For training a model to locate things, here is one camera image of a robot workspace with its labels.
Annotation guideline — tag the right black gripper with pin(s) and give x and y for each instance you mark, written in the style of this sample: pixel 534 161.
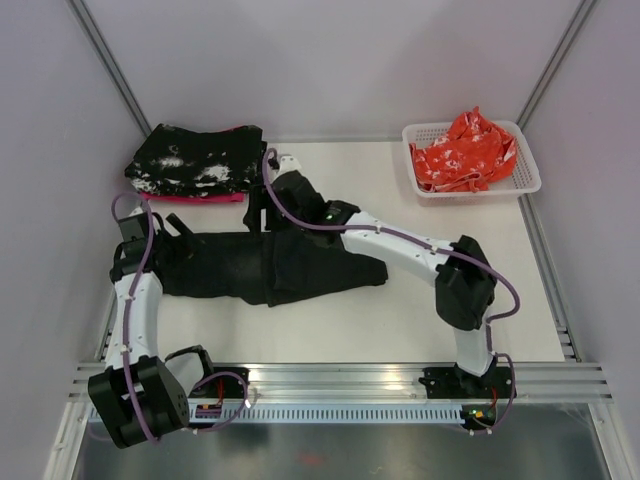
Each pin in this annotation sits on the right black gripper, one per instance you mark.
pixel 258 200

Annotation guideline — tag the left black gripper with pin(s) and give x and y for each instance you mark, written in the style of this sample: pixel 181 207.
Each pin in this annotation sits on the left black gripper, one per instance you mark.
pixel 182 245

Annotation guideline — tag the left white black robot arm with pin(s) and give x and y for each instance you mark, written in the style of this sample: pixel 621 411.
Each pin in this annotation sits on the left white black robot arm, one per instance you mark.
pixel 138 396

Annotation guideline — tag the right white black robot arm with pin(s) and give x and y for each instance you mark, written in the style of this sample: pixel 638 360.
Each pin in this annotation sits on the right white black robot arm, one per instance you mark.
pixel 464 289

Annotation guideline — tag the folded black white trousers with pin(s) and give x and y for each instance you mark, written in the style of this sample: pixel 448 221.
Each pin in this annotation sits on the folded black white trousers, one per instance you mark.
pixel 173 161

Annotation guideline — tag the orange white garment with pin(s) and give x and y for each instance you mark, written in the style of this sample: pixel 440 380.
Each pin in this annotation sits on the orange white garment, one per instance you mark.
pixel 473 154

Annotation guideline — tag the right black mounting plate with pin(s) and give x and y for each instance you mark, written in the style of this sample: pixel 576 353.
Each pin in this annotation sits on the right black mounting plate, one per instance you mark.
pixel 455 384

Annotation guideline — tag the white plastic basket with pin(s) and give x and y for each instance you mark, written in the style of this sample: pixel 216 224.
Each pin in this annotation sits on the white plastic basket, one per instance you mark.
pixel 525 178

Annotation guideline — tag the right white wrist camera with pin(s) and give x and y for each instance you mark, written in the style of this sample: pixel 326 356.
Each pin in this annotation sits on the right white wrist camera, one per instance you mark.
pixel 287 163

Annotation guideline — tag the slotted grey cable duct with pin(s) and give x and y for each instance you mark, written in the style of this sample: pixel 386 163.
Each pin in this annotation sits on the slotted grey cable duct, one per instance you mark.
pixel 267 413

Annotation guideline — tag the left aluminium frame post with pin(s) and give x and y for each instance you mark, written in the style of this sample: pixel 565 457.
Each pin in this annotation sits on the left aluminium frame post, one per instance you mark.
pixel 106 57

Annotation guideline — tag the aluminium frame post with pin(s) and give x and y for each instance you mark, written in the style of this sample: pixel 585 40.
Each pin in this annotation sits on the aluminium frame post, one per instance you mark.
pixel 561 52
pixel 106 57

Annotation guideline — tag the right aluminium frame post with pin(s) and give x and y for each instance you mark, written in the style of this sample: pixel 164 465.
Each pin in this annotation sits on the right aluminium frame post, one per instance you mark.
pixel 561 52

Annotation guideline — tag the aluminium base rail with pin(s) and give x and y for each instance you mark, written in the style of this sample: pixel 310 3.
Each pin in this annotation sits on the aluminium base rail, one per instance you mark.
pixel 334 383

